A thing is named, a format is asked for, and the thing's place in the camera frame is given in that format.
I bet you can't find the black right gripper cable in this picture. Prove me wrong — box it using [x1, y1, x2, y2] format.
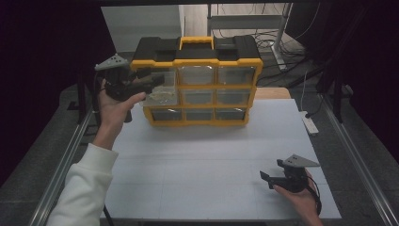
[304, 174, 323, 217]

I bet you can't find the person's right hand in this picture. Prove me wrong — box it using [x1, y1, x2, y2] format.
[272, 169, 322, 220]

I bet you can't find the aluminium floor rail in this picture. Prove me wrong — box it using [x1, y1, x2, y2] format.
[319, 92, 399, 226]
[28, 102, 97, 226]

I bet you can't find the grid of clear drawers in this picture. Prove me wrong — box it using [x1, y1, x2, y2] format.
[152, 65, 257, 122]

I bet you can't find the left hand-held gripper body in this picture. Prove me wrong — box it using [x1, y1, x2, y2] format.
[94, 53, 149, 123]

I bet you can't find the wooden table board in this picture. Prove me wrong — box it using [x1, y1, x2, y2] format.
[250, 87, 293, 101]

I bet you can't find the white power cable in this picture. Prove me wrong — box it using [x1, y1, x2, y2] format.
[299, 69, 311, 113]

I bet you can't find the tangle of black floor cables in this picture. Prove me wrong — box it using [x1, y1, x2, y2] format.
[215, 3, 324, 89]

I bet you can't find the grey metal shelf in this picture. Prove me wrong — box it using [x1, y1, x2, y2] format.
[206, 3, 285, 36]

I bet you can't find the black stand leg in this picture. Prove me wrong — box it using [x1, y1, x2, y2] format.
[67, 70, 102, 125]
[316, 74, 356, 124]

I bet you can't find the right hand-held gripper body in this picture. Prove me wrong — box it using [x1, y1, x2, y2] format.
[276, 153, 321, 193]

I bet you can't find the clear plastic drawer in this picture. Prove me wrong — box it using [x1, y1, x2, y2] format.
[139, 69, 180, 107]

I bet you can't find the white power strip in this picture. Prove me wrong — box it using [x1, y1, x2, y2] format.
[300, 110, 320, 137]

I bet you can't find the person's left hand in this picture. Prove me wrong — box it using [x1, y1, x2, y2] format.
[97, 78, 148, 132]

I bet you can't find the silver metal stand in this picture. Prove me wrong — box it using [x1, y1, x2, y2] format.
[270, 3, 294, 72]

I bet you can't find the black curtain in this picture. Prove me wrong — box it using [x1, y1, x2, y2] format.
[286, 0, 399, 164]
[0, 0, 125, 202]

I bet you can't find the black plug cable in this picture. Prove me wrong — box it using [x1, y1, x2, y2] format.
[305, 95, 325, 120]

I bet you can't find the yellow black drawer organizer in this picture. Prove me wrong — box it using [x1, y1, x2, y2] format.
[129, 35, 264, 128]

